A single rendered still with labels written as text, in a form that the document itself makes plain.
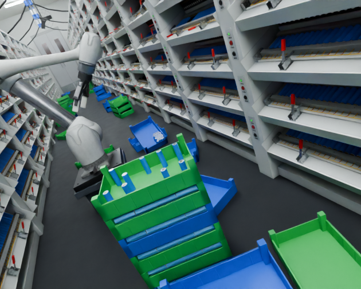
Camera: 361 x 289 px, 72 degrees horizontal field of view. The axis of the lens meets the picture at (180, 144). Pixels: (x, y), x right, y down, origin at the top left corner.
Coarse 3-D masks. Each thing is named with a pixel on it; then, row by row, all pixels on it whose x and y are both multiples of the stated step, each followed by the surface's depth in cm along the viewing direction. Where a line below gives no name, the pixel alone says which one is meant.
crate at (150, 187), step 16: (176, 160) 85; (192, 160) 67; (144, 176) 84; (160, 176) 80; (176, 176) 68; (192, 176) 69; (112, 192) 82; (144, 192) 68; (160, 192) 69; (96, 208) 68; (112, 208) 69; (128, 208) 70
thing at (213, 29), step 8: (208, 0) 123; (192, 8) 139; (176, 16) 150; (216, 16) 97; (176, 24) 151; (208, 24) 111; (216, 24) 103; (168, 32) 150; (184, 32) 132; (192, 32) 121; (200, 32) 114; (208, 32) 109; (216, 32) 104; (168, 40) 148; (176, 40) 140; (184, 40) 133; (192, 40) 126
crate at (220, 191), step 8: (208, 184) 135; (216, 184) 131; (224, 184) 126; (232, 184) 119; (208, 192) 129; (216, 192) 127; (224, 192) 125; (232, 192) 119; (216, 200) 122; (224, 200) 115; (216, 208) 112
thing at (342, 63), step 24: (288, 24) 91; (312, 24) 83; (336, 24) 75; (360, 24) 69; (264, 48) 98; (288, 48) 84; (312, 48) 75; (336, 48) 69; (360, 48) 64; (264, 72) 90; (288, 72) 80; (312, 72) 72; (336, 72) 66; (360, 72) 60
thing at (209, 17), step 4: (204, 16) 115; (208, 16) 110; (212, 16) 107; (196, 20) 120; (200, 20) 117; (208, 20) 112; (184, 24) 133; (188, 24) 128; (192, 24) 125; (196, 24) 122; (172, 28) 148; (176, 28) 141; (184, 28) 134; (188, 28) 128; (172, 32) 147
